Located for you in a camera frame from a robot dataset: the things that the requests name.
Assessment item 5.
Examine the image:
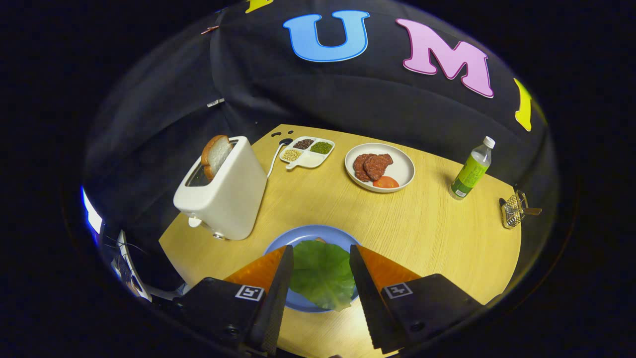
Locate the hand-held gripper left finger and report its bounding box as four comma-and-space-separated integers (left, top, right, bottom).
173, 245, 295, 357

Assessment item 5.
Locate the clear bottle with green label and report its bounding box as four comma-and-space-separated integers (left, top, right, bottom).
449, 136, 496, 200

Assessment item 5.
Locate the white toaster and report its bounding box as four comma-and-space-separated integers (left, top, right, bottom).
173, 136, 268, 241

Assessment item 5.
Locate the green lettuce leaf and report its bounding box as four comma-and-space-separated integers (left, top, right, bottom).
289, 240, 356, 312

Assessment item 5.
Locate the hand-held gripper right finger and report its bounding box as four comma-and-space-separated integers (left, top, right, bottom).
349, 244, 486, 355

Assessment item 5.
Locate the round white plate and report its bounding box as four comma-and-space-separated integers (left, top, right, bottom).
344, 143, 416, 193

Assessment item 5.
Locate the metal wire basket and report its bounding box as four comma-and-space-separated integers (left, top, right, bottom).
499, 190, 527, 230

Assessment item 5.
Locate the white divided dish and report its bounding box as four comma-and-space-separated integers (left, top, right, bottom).
279, 136, 335, 171

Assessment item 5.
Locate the white toaster cable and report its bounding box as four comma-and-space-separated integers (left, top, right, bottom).
267, 139, 294, 179

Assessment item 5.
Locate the brown meat slice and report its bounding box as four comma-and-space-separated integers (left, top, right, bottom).
353, 154, 373, 182
364, 154, 394, 181

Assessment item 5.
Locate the blue plate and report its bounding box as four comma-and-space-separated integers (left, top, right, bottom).
263, 225, 361, 314

